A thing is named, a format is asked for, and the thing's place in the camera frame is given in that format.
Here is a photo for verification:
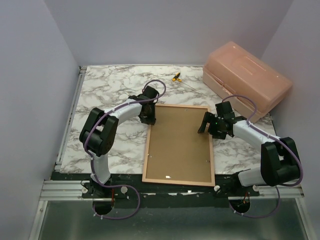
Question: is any aluminium extrusion frame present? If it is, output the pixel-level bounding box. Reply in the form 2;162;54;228
27;65;96;240

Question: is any yellow black T-handle hex key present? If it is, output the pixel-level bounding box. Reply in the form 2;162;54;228
171;72;197;92

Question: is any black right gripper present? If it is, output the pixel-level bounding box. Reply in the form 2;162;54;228
198;111;227;140

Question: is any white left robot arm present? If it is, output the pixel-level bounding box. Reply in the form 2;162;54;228
79;86;162;198

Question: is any brown frame backing board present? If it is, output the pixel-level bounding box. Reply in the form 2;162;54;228
144;106;213;183

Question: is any pink translucent plastic box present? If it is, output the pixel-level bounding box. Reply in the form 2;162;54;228
202;41;293;123

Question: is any pink wooden picture frame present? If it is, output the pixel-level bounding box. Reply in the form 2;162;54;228
141;104;216;187

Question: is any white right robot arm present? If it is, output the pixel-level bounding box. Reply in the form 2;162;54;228
197;101;303;196

